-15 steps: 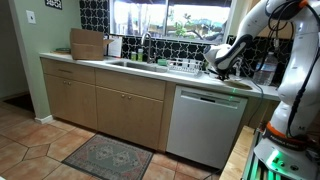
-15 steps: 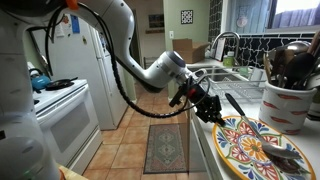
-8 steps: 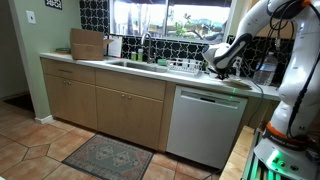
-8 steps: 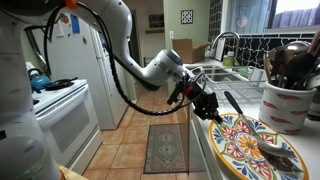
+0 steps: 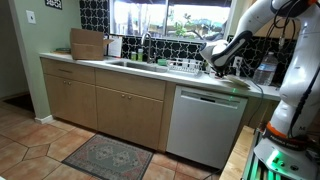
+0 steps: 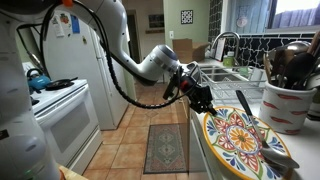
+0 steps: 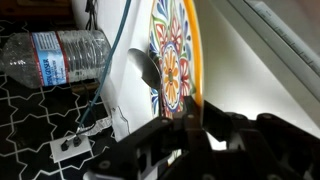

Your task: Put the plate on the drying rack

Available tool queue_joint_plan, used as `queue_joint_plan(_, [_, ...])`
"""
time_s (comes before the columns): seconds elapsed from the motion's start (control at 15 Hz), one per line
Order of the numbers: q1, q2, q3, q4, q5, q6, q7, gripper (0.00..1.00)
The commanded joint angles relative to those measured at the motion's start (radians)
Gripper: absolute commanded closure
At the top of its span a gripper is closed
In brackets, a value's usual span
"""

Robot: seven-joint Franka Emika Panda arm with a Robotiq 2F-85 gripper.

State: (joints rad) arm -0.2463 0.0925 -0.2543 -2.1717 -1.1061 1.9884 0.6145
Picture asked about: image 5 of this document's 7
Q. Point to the white dishwasher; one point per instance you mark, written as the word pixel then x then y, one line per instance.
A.
pixel 203 130

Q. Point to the metal robot stand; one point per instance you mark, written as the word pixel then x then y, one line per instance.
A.
pixel 251 166

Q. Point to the wooden wall cabinet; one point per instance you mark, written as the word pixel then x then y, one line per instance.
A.
pixel 266 31

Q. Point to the white light switch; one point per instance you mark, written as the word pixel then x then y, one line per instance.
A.
pixel 31 16

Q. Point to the wooden table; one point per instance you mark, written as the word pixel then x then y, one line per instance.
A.
pixel 238 156

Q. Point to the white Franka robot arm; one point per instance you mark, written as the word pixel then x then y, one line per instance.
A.
pixel 300 83

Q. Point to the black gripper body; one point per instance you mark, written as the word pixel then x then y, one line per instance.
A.
pixel 221 71

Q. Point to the white red utensil crock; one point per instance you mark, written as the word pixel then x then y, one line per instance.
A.
pixel 212 74

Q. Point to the small green bottle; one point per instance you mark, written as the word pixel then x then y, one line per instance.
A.
pixel 133 56

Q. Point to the white wall outlet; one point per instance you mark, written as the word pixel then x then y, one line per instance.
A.
pixel 238 61

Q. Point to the kitchen window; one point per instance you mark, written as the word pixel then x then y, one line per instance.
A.
pixel 166 18

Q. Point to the white framed paper sign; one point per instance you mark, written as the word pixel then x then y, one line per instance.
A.
pixel 115 46

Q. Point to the brown cardboard box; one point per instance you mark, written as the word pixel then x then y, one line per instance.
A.
pixel 86 46

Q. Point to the green patterned rug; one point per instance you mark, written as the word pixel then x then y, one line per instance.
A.
pixel 108 158

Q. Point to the black white patterned wall art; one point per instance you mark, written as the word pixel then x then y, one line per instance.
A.
pixel 53 3

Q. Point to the green soap bottle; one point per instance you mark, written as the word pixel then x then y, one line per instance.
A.
pixel 140 56

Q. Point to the clear plastic water bottle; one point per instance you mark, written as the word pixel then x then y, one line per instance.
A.
pixel 265 71

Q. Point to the chrome kitchen faucet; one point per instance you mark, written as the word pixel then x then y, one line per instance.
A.
pixel 149 46

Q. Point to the wooden base cabinets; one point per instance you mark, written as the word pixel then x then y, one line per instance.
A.
pixel 126 116

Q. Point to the green sponge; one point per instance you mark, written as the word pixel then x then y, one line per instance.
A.
pixel 162 62

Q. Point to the green dish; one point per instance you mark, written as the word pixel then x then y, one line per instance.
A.
pixel 62 50

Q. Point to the steel kitchen sink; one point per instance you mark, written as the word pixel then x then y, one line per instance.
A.
pixel 133 65

